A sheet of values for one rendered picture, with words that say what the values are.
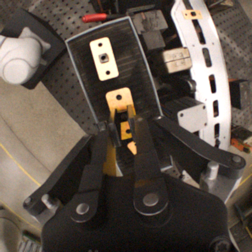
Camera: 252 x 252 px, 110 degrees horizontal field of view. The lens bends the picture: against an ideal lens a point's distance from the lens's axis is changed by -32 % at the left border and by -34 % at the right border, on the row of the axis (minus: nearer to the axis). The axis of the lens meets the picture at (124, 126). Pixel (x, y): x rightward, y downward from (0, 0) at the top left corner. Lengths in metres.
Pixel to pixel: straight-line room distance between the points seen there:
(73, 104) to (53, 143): 1.17
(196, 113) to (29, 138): 2.04
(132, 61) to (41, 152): 1.97
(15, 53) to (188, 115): 0.58
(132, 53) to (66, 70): 0.57
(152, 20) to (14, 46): 0.46
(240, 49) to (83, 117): 1.22
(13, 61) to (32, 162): 2.03
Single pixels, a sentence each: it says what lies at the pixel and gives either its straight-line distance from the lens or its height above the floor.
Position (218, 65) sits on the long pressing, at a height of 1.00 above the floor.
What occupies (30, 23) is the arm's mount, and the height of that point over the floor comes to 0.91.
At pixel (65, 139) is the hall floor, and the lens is 1.76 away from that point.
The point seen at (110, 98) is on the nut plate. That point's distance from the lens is 0.21.
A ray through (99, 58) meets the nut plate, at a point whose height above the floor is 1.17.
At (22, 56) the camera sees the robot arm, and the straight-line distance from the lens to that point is 0.51.
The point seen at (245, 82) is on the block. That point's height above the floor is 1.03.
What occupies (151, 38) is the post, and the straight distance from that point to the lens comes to 0.35.
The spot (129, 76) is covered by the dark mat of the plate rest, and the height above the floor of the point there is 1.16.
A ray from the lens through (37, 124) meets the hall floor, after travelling 1.91.
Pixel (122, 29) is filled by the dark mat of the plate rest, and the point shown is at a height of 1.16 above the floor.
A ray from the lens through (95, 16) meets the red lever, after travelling 0.32.
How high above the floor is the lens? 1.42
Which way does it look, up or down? 69 degrees down
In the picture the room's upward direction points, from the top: 178 degrees clockwise
